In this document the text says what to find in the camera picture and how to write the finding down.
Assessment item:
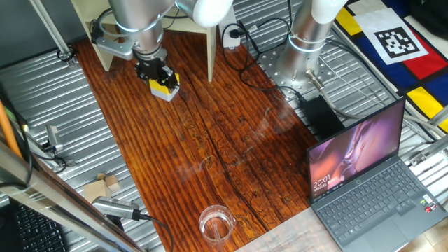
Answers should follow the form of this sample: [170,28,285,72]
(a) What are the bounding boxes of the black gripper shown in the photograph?
[134,52,180,91]

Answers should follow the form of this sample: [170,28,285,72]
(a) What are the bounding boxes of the green push button yellow box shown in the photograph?
[148,72,181,103]

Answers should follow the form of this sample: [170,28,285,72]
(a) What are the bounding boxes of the beige wooden shelf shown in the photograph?
[71,0,218,83]

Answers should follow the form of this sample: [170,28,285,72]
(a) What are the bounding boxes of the glossy wood grain board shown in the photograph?
[71,29,318,252]

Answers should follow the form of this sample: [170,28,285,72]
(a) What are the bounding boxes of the white power strip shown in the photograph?
[216,3,242,50]

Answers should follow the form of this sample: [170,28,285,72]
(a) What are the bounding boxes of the medium wooden block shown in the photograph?
[104,174,120,193]

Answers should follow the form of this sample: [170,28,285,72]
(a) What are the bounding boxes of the orange pole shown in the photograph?
[0,99,24,159]

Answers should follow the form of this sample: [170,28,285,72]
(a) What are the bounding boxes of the clear glass beaker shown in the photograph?
[198,204,238,246]

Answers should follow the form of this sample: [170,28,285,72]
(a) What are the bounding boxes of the black power adapter brick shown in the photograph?
[300,94,347,141]

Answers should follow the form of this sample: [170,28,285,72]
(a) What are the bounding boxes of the black keyboard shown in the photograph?
[9,201,69,252]

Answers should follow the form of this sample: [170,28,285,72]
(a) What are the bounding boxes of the white fiducial tag paper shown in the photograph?
[353,7,430,66]

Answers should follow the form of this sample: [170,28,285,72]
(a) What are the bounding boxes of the grey laptop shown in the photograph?
[306,97,448,252]

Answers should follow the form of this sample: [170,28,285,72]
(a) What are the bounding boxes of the colour block patterned cloth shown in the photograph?
[332,0,448,134]

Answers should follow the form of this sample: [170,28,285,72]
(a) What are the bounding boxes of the black bag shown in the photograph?
[409,0,448,40]

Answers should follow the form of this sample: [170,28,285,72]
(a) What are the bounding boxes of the aluminium profile bar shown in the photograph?
[407,104,448,167]

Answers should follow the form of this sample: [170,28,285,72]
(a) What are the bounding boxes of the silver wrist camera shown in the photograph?
[94,36,137,61]

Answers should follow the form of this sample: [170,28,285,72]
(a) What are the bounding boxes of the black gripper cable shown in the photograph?
[89,8,118,45]

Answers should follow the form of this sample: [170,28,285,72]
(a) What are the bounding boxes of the black power plug cable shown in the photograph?
[221,22,262,74]

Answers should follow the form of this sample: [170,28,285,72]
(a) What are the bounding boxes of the black adapter cable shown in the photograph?
[239,20,309,103]

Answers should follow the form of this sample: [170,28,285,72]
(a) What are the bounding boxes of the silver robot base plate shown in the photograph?
[258,44,337,99]

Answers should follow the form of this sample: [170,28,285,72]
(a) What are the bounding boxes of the small grey camera on mount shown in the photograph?
[41,125,76,172]

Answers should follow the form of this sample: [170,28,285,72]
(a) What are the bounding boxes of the aluminium camera pole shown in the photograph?
[29,0,81,68]

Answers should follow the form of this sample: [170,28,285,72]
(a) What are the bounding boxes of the silver depth camera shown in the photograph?
[91,195,141,221]

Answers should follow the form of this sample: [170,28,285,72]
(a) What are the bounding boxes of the black camera cable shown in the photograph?
[139,212,175,252]

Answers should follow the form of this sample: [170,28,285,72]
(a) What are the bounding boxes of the shiny metal frame bar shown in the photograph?
[0,139,145,252]

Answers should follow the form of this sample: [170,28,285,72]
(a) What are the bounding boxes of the thick grey robot cable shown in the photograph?
[306,69,448,141]

